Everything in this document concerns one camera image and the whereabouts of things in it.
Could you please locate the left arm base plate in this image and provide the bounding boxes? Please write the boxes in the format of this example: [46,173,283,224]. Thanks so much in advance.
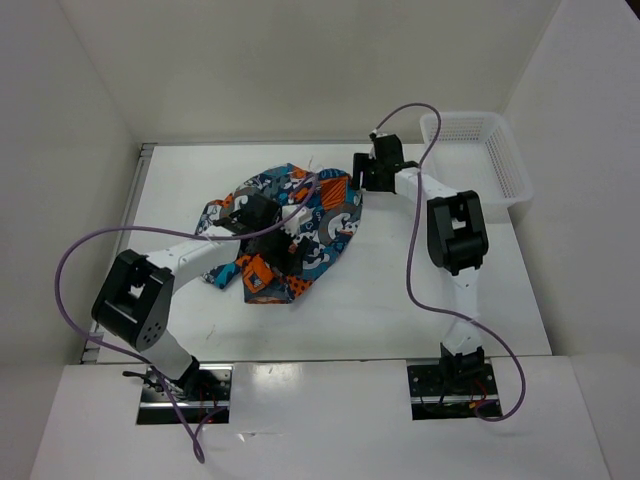
[123,364,233,427]

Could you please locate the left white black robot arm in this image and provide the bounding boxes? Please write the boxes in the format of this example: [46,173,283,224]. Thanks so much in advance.
[91,193,312,400]

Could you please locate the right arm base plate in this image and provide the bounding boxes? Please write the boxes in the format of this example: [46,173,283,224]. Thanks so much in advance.
[407,361,502,421]

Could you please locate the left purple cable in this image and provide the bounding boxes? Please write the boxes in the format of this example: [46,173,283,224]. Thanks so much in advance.
[54,172,321,464]

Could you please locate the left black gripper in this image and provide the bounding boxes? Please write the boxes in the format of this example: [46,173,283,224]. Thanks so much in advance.
[257,219,310,277]

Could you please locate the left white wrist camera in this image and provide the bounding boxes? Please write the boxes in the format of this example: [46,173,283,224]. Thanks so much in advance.
[281,205,312,237]

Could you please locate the white plastic mesh basket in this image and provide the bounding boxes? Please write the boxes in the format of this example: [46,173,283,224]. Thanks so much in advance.
[419,111,534,211]

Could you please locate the colourful patterned shorts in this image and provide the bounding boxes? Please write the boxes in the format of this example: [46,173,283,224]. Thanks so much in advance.
[195,163,362,304]

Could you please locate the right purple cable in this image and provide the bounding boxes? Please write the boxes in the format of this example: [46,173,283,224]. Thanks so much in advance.
[374,103,529,424]

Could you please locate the purple cable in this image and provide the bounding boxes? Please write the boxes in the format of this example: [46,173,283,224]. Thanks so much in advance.
[374,103,529,424]
[54,172,321,464]

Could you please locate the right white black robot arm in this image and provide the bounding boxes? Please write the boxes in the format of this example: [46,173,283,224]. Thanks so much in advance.
[352,132,489,393]

